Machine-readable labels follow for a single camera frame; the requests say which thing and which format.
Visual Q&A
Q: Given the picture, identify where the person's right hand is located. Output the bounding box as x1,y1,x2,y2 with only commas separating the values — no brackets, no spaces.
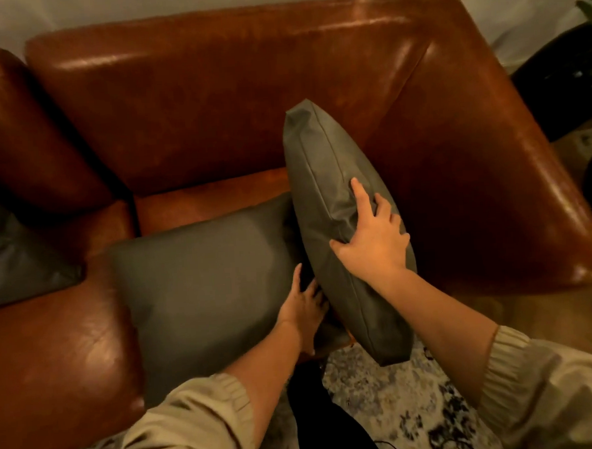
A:
326,175,414,291

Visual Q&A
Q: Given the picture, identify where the person's left hand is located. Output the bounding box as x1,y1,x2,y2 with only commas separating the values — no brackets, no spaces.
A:
273,262,332,358

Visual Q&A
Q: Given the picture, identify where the grey leather cushion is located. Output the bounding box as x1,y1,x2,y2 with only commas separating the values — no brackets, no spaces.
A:
281,93,423,371
0,180,88,311
103,189,355,411

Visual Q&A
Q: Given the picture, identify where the person's left forearm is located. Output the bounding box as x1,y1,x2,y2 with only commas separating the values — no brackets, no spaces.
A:
91,320,309,449

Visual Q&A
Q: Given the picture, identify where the person's right forearm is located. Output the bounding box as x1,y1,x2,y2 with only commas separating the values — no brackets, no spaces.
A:
365,257,592,449

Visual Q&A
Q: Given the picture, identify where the person's black trouser leg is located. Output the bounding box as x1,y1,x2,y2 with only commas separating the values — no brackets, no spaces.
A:
246,352,387,449

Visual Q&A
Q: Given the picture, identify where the patterned floral rug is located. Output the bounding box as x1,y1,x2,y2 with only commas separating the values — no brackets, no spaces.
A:
11,331,506,449

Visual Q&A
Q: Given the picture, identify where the brown leather sofa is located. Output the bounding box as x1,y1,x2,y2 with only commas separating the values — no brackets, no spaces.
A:
0,0,592,449

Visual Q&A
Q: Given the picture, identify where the black plant pot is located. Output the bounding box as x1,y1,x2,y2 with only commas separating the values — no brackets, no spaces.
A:
508,20,592,144

